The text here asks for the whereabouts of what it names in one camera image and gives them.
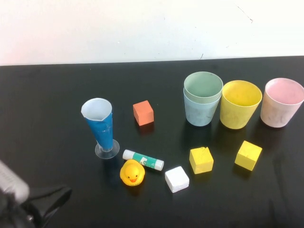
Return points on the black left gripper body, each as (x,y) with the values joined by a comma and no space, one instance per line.
(45,202)

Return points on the green plastic cup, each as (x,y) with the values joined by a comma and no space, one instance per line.
(202,88)

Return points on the yellow plastic cup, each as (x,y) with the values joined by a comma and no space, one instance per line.
(234,116)

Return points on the pink plastic cup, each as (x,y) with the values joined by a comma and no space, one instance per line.
(275,116)

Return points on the yellow rubber duck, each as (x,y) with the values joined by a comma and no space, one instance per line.
(132,173)

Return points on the blue taped conical measuring cup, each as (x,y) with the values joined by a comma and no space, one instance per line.
(102,128)

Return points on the white green glue stick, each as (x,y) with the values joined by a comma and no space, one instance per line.
(152,162)

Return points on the orange cube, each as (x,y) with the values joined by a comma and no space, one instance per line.
(143,114)

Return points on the white foam cube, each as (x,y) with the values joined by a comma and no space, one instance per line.
(177,179)

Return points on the yellow cube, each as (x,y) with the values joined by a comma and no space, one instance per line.
(202,161)
(248,155)

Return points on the light blue plastic cup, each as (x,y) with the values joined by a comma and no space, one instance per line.
(199,114)

